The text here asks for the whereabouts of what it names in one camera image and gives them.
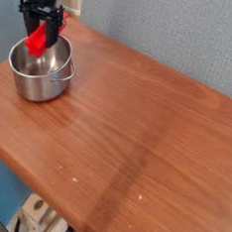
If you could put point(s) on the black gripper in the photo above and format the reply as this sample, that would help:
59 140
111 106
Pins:
35 11

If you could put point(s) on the red plastic block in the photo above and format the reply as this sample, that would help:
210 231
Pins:
36 42

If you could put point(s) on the stainless steel pot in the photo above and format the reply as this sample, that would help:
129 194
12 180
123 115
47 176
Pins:
44 78

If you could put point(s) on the wooden frame under table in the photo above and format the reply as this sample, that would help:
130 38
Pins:
35 215

